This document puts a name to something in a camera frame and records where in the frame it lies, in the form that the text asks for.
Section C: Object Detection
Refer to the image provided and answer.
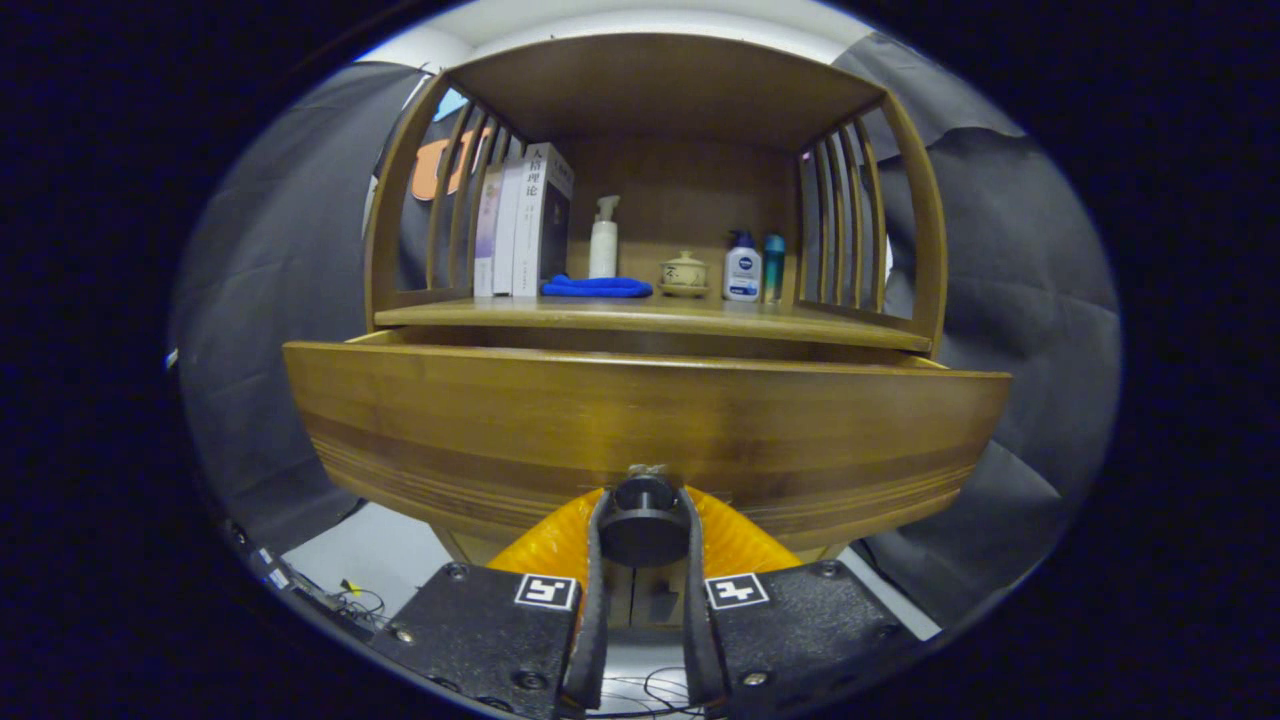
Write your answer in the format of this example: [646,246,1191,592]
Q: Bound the white book with dark cover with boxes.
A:
[512,142,575,298]

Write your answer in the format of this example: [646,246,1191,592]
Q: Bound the white pump bottle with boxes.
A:
[588,195,621,280]

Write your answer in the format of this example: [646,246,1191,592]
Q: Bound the black round drawer knob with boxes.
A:
[598,475,691,568]

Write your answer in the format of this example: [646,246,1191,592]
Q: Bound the thin black floor cables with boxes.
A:
[590,665,706,719]

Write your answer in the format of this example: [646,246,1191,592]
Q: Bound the white lotion bottle blue cap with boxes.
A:
[723,230,763,303]

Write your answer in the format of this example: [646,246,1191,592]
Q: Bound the blue folded cloth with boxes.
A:
[541,274,654,299]

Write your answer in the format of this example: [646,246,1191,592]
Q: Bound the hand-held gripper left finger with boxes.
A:
[370,487,613,720]

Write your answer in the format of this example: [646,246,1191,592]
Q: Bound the beige lidded teacup with saucer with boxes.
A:
[658,250,711,298]

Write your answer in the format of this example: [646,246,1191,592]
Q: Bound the wooden countertop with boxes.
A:
[375,295,933,353]

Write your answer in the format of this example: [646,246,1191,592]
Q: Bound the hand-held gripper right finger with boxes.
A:
[682,485,921,713]

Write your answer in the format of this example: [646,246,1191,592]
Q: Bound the wooden cabinet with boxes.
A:
[362,32,949,631]

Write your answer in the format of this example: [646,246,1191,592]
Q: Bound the pale purple book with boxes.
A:
[473,165,504,298]

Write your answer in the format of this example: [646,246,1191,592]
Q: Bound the wooden drawer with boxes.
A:
[283,328,1013,553]

